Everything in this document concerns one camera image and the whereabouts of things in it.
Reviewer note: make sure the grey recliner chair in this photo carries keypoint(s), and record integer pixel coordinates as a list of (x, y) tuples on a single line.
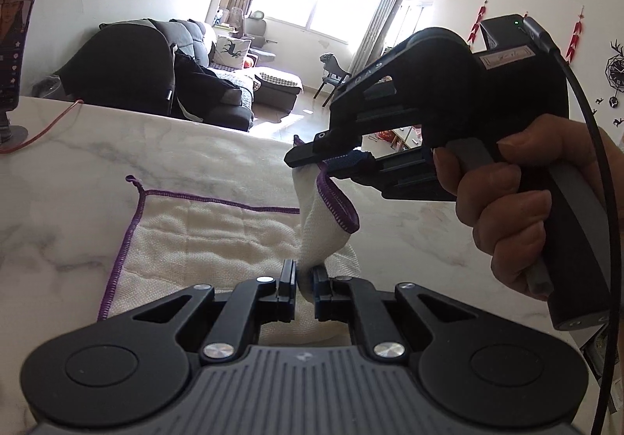
[(254, 29)]

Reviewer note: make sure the round grey phone stand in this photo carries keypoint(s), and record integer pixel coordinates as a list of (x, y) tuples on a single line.
[(11, 135)]

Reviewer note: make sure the dark wooden chair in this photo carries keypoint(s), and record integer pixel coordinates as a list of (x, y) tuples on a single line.
[(334, 75)]

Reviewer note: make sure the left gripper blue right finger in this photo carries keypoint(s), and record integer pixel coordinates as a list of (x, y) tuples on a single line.
[(357, 303)]

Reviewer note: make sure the person right hand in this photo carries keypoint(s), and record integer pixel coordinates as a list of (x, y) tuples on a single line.
[(507, 224)]

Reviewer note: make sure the dark grey sofa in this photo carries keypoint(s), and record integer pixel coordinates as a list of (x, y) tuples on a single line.
[(219, 74)]

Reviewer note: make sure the white towel purple trim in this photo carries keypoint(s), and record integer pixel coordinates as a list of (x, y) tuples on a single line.
[(176, 240)]

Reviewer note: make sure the white deer pillow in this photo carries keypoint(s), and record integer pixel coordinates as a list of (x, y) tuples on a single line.
[(231, 52)]

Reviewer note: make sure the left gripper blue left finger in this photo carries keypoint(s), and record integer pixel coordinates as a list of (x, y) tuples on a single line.
[(242, 312)]

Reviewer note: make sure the black smartphone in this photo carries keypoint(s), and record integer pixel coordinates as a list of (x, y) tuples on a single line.
[(15, 18)]

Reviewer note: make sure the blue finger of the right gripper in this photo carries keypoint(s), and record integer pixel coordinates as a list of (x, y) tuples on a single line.
[(355, 163), (325, 145)]

